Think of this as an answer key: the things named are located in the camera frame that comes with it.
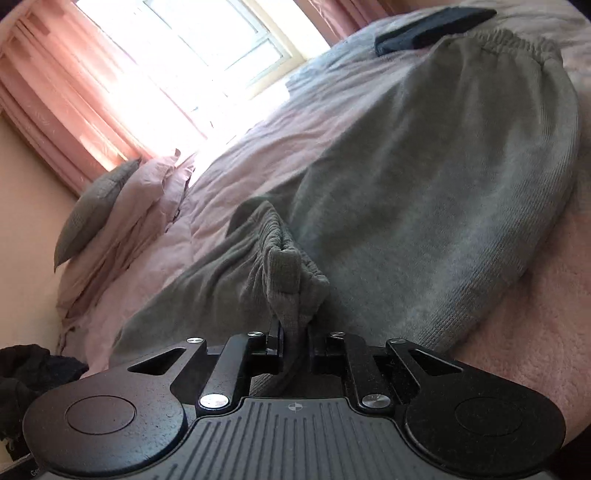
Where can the dark blue folded cloth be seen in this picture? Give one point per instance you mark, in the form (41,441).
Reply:
(429,30)

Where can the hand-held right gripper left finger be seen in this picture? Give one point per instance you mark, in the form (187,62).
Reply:
(274,353)

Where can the grey pants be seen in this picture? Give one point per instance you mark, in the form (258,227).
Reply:
(415,184)

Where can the pink curtain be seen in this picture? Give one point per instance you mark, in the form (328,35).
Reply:
(51,92)
(341,18)

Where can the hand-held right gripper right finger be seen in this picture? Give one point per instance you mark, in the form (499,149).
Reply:
(318,354)

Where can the pink bed blanket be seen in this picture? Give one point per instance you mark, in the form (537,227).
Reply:
(258,152)

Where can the grey pillow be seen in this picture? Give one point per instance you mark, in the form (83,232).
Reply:
(87,217)

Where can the pink pillow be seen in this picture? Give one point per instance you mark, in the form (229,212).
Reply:
(180,180)
(134,212)

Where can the black cloth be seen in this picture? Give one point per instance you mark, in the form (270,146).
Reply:
(32,374)

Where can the white framed window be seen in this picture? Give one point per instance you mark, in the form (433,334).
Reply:
(194,50)

